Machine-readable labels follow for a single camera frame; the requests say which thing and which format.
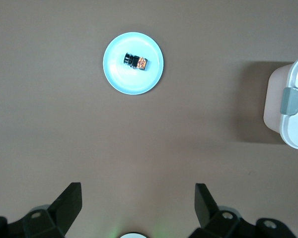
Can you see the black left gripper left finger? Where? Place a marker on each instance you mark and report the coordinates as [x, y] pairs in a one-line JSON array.
[[59, 215]]

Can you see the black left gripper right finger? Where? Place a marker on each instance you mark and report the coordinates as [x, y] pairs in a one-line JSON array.
[[213, 223]]

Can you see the white lidded storage box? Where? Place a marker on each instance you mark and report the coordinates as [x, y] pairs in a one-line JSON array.
[[295, 124]]

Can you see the brown table mat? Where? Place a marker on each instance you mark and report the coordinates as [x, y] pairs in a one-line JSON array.
[[139, 136]]

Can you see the light blue round plate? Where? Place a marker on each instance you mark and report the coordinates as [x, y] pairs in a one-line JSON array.
[[132, 84]]

